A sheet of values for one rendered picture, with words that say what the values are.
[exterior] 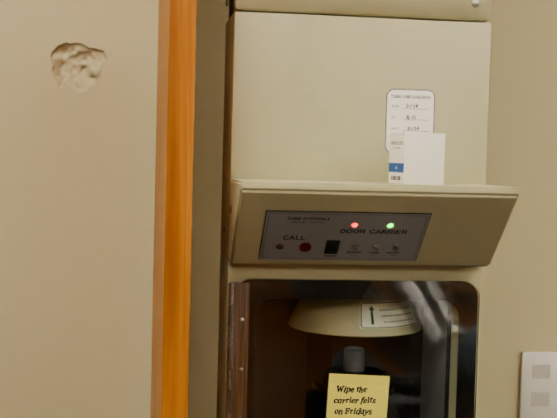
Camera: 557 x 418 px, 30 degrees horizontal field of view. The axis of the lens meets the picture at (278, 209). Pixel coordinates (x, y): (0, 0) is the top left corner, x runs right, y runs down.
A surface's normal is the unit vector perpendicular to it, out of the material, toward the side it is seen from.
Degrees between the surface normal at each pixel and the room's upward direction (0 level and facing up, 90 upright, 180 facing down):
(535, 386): 90
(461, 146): 90
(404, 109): 90
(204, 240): 90
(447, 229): 135
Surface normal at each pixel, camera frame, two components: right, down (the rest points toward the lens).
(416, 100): 0.14, 0.06
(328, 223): 0.08, 0.75
